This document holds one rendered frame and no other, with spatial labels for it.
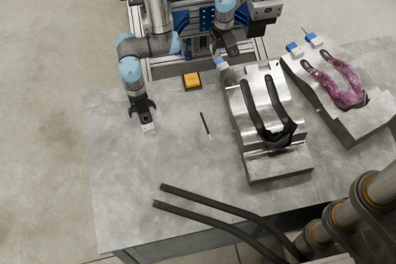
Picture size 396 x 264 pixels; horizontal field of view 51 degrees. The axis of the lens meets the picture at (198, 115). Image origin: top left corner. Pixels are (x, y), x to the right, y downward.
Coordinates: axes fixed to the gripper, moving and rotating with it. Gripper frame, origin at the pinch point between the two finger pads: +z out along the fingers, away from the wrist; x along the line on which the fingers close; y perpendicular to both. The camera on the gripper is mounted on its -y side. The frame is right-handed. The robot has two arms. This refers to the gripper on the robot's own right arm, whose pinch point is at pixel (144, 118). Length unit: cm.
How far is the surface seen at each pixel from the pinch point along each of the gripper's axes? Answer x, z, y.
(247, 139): -34.5, -0.2, -23.9
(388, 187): -38, -70, -69
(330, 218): -37, -35, -66
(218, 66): -38.9, 7.2, 16.0
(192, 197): -7.2, 7.0, -35.4
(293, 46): -74, 6, 13
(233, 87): -39.7, 4.0, 2.2
